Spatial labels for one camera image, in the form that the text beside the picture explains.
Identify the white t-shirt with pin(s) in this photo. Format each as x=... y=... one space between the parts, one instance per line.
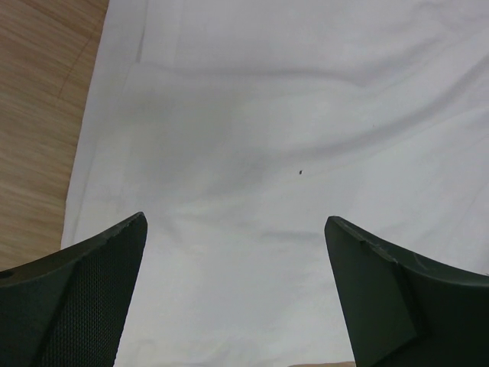
x=239 y=127

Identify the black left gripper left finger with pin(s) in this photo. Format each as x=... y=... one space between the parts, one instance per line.
x=69 y=308

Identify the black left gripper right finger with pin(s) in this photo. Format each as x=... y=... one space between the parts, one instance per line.
x=402 y=308

